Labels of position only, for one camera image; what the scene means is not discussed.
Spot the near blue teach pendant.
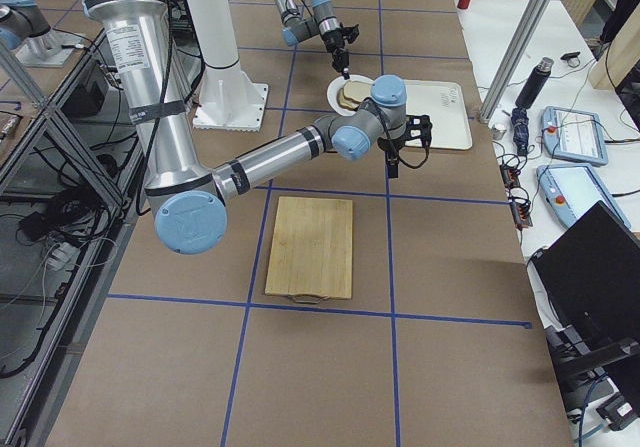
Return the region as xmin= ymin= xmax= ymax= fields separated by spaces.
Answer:
xmin=536 ymin=163 xmax=631 ymax=228

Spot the cream rectangular tray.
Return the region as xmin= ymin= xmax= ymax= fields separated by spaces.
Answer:
xmin=404 ymin=79 xmax=473 ymax=151

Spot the aluminium frame post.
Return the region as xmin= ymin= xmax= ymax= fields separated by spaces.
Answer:
xmin=478 ymin=0 xmax=550 ymax=124

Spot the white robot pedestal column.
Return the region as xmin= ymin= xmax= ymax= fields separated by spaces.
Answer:
xmin=187 ymin=0 xmax=269 ymax=132

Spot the white bread slice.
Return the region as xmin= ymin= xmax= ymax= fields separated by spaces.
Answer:
xmin=341 ymin=80 xmax=372 ymax=102

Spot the wooden cutting board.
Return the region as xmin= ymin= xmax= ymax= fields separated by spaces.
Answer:
xmin=265 ymin=196 xmax=354 ymax=303

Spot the blue teach pendant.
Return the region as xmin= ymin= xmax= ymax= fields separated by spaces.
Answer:
xmin=536 ymin=163 xmax=631 ymax=228
xmin=541 ymin=106 xmax=609 ymax=167

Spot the white round plate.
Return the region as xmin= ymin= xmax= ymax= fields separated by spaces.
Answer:
xmin=326 ymin=74 xmax=373 ymax=116

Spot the folded navy umbrella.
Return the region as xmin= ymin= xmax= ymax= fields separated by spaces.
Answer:
xmin=511 ymin=107 xmax=529 ymax=157

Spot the black laptop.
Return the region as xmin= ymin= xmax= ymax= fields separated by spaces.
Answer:
xmin=533 ymin=201 xmax=639 ymax=346

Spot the black water bottle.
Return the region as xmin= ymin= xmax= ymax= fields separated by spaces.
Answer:
xmin=515 ymin=57 xmax=554 ymax=110

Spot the toast with fried egg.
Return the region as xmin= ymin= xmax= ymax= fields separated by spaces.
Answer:
xmin=336 ymin=89 xmax=361 ymax=111

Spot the far blue teach pendant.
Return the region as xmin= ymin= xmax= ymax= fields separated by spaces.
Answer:
xmin=541 ymin=106 xmax=609 ymax=167

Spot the small metal cup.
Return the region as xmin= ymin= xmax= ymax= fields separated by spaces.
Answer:
xmin=491 ymin=123 xmax=507 ymax=141

